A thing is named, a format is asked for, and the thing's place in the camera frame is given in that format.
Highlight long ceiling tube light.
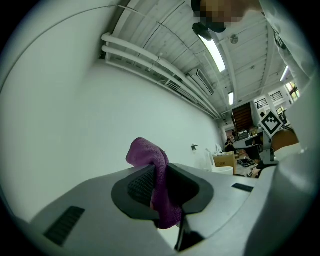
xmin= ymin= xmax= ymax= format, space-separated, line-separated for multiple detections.
xmin=197 ymin=33 xmax=227 ymax=73

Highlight person's head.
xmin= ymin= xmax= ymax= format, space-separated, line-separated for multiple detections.
xmin=191 ymin=0 xmax=264 ymax=34

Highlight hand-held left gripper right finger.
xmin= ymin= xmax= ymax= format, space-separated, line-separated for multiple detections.
xmin=167 ymin=162 xmax=260 ymax=253

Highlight white ceiling pipe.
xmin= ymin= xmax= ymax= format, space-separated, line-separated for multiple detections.
xmin=101 ymin=44 xmax=220 ymax=119
xmin=101 ymin=32 xmax=221 ymax=118

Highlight white toilet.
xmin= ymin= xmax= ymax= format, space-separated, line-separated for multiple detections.
xmin=204 ymin=148 xmax=235 ymax=176

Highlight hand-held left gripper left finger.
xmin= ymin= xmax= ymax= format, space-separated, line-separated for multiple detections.
xmin=29 ymin=164 xmax=176 ymax=256

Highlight person's right forearm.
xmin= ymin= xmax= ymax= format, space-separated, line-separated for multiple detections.
xmin=270 ymin=128 xmax=300 ymax=152

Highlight window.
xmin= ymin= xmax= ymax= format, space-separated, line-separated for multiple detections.
xmin=285 ymin=81 xmax=301 ymax=101

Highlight white air conditioner unit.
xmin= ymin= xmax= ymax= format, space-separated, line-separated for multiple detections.
xmin=186 ymin=68 xmax=216 ymax=97

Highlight brown staircase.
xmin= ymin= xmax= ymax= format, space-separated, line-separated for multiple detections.
xmin=231 ymin=101 xmax=254 ymax=133

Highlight black head-worn camera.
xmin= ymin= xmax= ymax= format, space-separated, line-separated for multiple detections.
xmin=191 ymin=22 xmax=227 ymax=41

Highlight purple cloth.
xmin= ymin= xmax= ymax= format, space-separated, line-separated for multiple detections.
xmin=125 ymin=137 xmax=183 ymax=230

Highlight cardboard box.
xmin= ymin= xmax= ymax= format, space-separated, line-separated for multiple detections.
xmin=212 ymin=151 xmax=237 ymax=175

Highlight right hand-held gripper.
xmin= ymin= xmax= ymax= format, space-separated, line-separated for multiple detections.
xmin=233 ymin=110 xmax=285 ymax=166

